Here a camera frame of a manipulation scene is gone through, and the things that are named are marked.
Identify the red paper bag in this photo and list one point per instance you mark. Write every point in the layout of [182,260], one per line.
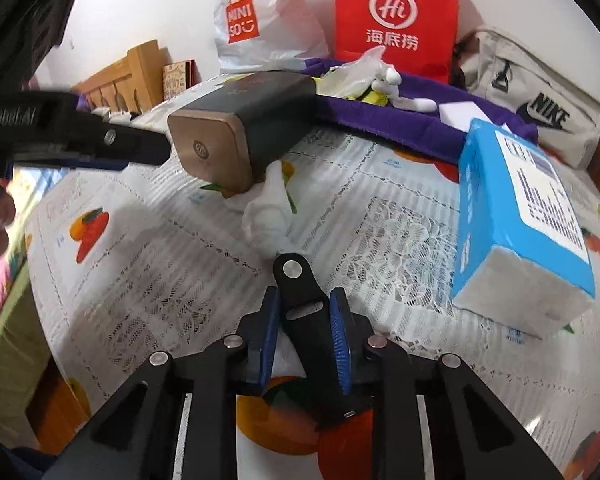
[355,10]

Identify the clear plastic bag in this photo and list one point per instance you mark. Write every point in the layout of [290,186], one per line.
[352,72]

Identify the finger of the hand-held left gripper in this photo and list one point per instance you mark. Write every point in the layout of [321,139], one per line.
[130,142]
[55,162]

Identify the brown box with copper ends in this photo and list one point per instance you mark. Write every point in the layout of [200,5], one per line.
[260,120]

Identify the white sock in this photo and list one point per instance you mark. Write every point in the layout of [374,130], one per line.
[417,105]

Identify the blue tissue pack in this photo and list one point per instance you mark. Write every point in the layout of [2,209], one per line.
[485,210]

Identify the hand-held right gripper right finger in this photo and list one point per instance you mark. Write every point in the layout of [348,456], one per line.
[340,345]

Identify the colourful printed cloth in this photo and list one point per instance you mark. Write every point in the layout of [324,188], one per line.
[10,320]

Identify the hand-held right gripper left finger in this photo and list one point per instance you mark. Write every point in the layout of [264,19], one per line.
[267,345]

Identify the white cloth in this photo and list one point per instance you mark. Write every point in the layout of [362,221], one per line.
[270,215]

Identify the wooden chair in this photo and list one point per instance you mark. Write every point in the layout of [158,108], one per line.
[140,70]

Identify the white sponge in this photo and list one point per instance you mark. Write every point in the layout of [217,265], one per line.
[462,112]

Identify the brown patterned card box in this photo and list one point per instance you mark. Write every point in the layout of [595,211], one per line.
[177,77]

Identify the beige waist bag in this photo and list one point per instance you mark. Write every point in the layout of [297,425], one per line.
[505,65]

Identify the white plastic shopping bag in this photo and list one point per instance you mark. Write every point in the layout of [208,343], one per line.
[275,35]

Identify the purple towel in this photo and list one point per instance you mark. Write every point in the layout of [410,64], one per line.
[380,120]

